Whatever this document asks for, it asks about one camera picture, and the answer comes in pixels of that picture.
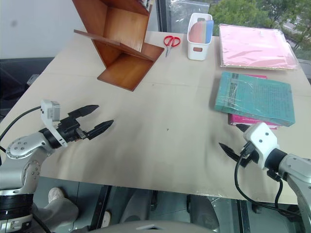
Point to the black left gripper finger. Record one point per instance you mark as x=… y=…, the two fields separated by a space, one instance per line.
x=100 y=127
x=85 y=110

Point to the blue card sheet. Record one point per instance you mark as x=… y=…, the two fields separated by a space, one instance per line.
x=209 y=30

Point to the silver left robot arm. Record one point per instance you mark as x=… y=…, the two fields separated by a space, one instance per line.
x=22 y=146

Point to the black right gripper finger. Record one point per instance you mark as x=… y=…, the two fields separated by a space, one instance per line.
x=242 y=127
x=229 y=151

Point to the white plastic storage bin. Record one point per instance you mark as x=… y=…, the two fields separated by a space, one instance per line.
x=196 y=52

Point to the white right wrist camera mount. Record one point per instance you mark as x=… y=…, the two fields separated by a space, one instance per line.
x=261 y=137

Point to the pink paper pack in plastic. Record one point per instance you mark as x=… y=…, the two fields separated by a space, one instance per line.
x=257 y=46

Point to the white shoe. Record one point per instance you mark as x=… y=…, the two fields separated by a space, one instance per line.
x=55 y=194
x=106 y=219

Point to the black chair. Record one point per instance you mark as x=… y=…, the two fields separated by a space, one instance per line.
x=19 y=70

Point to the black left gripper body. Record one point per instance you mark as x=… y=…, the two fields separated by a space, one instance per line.
x=70 y=128

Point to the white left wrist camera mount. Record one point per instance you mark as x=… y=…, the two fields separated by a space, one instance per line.
x=46 y=112

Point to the teal paper pack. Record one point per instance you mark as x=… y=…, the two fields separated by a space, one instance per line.
x=257 y=99

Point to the magenta paper pack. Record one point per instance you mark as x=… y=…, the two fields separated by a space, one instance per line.
x=243 y=119

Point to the person's grey trouser leg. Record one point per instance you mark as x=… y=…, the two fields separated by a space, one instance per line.
x=57 y=213

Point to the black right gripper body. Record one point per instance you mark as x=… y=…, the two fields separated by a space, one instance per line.
x=249 y=155

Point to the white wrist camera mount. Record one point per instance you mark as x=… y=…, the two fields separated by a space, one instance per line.
x=261 y=137
x=46 y=112

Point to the pink card sheet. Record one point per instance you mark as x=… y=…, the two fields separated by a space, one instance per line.
x=197 y=31

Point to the grey rounded robot torso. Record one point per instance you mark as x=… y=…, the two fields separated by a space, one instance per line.
x=153 y=227

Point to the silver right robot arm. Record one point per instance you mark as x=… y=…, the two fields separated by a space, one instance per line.
x=295 y=170

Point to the black window frame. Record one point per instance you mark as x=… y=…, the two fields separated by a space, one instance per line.
x=161 y=14

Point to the wooden shelf organizer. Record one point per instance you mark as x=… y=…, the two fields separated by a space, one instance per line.
x=126 y=31

